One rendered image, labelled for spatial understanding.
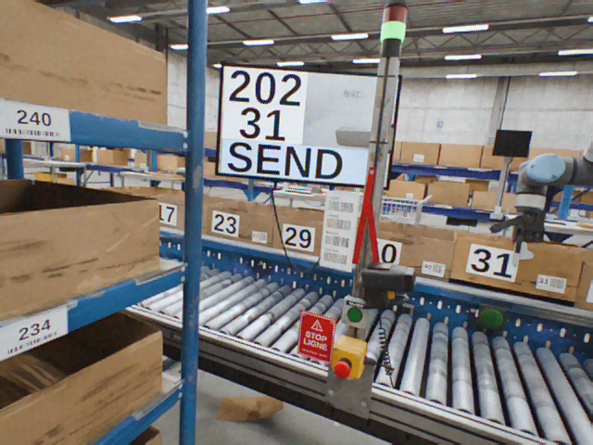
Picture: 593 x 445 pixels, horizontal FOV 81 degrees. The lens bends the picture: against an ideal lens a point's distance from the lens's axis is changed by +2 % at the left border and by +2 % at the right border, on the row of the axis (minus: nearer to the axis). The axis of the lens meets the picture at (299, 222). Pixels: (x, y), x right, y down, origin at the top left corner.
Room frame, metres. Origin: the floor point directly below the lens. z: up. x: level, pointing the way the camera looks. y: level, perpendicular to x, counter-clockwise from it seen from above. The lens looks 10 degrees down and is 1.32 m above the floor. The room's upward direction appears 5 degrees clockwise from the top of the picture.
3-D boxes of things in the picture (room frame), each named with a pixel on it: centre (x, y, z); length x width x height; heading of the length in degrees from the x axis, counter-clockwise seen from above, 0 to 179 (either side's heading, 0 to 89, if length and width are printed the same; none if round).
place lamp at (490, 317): (1.16, -0.71, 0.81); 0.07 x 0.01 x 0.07; 67
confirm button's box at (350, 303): (0.81, -0.16, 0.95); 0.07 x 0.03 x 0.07; 67
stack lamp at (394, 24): (0.84, -0.17, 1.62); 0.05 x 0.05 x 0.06
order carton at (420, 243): (1.50, -0.48, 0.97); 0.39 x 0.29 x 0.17; 67
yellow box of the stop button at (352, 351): (0.77, -0.18, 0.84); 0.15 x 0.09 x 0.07; 67
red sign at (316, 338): (0.84, -0.10, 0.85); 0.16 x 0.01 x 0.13; 67
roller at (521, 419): (0.93, -0.65, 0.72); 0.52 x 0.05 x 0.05; 157
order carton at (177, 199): (1.96, 0.60, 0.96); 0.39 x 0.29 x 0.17; 67
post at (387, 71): (0.84, -0.17, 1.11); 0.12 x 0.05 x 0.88; 67
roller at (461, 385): (0.98, -0.54, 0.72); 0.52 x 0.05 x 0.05; 157
